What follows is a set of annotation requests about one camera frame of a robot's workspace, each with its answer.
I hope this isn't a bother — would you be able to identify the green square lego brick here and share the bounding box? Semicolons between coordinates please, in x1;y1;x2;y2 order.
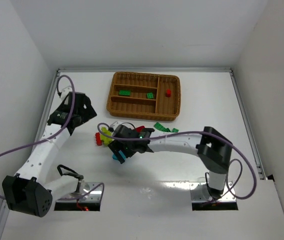
171;128;179;133

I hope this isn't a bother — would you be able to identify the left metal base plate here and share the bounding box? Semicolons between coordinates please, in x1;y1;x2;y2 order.
57;181;105;204

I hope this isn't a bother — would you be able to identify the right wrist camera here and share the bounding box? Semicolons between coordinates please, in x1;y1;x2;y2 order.
108;120;123;132

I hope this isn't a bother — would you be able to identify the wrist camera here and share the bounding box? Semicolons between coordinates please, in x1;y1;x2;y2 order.
108;120;123;132
58;85;73;101

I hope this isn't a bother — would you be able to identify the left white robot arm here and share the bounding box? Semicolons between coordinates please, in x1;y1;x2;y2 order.
2;91;97;218

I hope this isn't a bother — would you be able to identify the small green square lego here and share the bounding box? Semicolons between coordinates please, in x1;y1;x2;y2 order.
146;92;154;99

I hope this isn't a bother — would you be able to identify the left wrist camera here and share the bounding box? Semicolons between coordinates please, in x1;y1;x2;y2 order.
58;85;73;101

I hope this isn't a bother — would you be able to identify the long green lego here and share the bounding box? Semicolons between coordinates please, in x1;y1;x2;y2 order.
118;89;131;97

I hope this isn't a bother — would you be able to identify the metal base plate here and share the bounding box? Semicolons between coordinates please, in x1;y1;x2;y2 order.
189;182;237;204
57;181;105;204

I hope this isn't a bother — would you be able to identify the small red lego brick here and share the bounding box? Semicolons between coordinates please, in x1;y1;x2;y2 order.
165;89;172;98

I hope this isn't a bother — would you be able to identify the lime green lego piece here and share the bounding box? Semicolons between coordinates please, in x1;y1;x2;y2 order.
100;127;113;146

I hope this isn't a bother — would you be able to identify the brown wicker divided basket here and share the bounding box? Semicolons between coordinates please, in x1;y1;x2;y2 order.
106;71;181;122

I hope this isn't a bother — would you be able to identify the blue monster face lego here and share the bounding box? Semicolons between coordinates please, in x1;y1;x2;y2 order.
112;150;127;164

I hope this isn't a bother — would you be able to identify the green flat lego plate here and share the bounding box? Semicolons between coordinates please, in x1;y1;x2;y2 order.
153;122;167;132

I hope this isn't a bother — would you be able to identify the red lego arch piece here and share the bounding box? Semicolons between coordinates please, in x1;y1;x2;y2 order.
135;125;145;133

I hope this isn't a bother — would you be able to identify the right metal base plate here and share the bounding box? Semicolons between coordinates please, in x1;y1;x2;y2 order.
189;182;237;204

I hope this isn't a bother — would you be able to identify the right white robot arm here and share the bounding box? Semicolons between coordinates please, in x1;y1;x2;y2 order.
108;125;232;200

